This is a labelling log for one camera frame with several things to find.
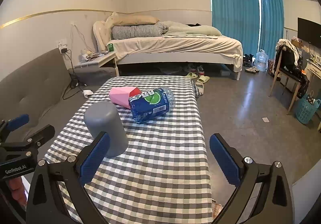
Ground grey plastic cup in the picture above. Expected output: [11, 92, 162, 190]
[84, 101, 128, 158]

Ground pink faceted cup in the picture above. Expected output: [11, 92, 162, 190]
[109, 86, 141, 109]

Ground person's hand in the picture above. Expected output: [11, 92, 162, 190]
[7, 177, 27, 207]

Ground grey sofa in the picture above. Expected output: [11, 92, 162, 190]
[0, 48, 118, 147]

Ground teal laundry basket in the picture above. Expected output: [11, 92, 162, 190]
[295, 93, 320, 125]

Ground white bedside table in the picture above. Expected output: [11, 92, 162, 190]
[75, 51, 119, 77]

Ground grey checkered tablecloth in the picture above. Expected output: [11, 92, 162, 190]
[45, 76, 212, 223]

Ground green can on nightstand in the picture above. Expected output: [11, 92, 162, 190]
[107, 43, 114, 52]

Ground blue labelled water bottle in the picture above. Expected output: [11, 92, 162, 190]
[128, 86, 175, 123]

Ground green slipper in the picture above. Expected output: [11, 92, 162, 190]
[197, 75, 210, 84]
[186, 72, 198, 79]

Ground beige pillow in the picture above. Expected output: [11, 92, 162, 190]
[106, 12, 159, 26]

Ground large clear water jug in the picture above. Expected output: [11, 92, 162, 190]
[255, 49, 268, 72]

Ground wooden chair with clothes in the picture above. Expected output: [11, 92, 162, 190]
[269, 38, 310, 114]

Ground checkered folded blanket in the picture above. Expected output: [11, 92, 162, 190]
[112, 22, 169, 40]

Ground black television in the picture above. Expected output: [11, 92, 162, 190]
[298, 17, 321, 49]

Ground bed with beige sheet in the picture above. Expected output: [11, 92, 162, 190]
[92, 20, 243, 78]

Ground teal curtain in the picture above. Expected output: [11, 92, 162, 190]
[211, 0, 284, 59]

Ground black cable on sofa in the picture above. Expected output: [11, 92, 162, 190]
[62, 49, 87, 100]

